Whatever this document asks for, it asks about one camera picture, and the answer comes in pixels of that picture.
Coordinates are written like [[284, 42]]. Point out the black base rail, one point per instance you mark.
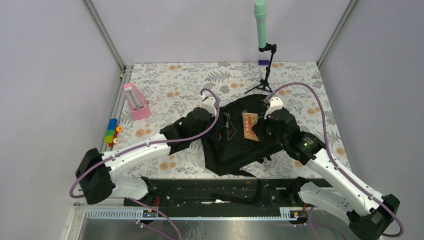
[[245, 197]]

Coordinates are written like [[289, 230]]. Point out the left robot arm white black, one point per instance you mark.
[[99, 175]]

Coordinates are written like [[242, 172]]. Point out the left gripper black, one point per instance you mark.
[[213, 118]]

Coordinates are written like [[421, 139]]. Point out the black student backpack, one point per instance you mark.
[[225, 148]]

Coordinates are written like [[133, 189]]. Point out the pink metronome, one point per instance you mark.
[[137, 103]]

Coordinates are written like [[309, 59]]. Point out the orange snack packet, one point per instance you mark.
[[249, 120]]

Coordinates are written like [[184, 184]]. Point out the colourful toy block train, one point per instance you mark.
[[112, 131]]

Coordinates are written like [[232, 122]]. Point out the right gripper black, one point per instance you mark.
[[259, 127]]

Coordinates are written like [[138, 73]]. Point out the floral table mat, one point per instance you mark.
[[173, 90]]

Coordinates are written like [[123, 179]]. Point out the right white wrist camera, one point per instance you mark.
[[275, 103]]

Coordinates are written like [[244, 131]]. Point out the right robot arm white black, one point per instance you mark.
[[366, 211]]

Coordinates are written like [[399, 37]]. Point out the black tripod microphone stand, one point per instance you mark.
[[264, 83]]

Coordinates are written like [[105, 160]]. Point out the green microphone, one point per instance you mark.
[[260, 13]]

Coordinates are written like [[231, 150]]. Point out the small blue block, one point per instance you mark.
[[263, 62]]

